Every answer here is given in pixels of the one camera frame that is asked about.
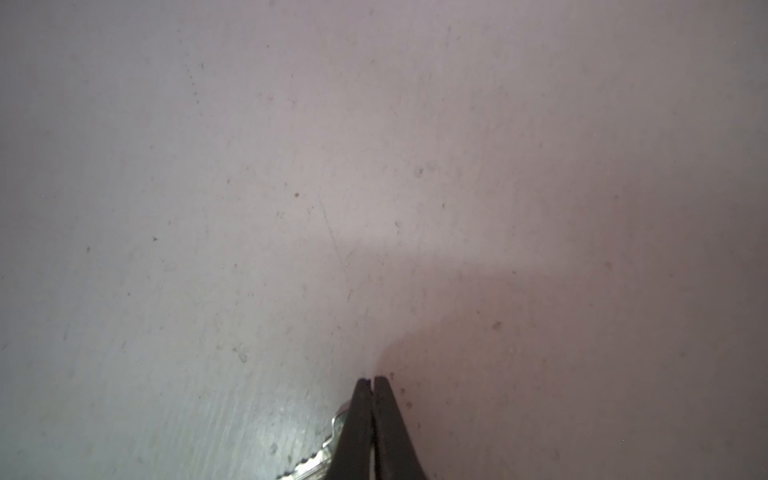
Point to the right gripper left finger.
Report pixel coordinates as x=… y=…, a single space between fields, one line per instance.
x=352 y=458

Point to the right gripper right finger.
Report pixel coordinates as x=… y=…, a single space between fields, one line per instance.
x=395 y=456

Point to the key with yellow tag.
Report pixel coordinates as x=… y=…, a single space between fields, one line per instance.
x=316 y=465

